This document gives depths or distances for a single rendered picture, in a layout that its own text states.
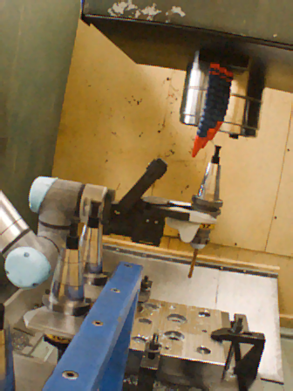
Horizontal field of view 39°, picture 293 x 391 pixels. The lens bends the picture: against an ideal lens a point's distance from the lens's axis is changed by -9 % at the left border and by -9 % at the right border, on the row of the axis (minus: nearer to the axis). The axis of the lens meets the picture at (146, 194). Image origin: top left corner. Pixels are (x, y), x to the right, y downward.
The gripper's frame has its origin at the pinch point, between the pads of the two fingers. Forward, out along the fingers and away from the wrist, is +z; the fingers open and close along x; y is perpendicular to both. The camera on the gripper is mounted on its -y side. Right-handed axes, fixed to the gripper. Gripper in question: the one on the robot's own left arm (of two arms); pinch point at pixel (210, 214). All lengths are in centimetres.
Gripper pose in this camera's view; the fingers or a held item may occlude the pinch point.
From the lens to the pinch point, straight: 86.3
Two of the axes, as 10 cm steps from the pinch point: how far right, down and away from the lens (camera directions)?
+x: -0.7, 1.7, -9.8
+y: -1.6, 9.7, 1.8
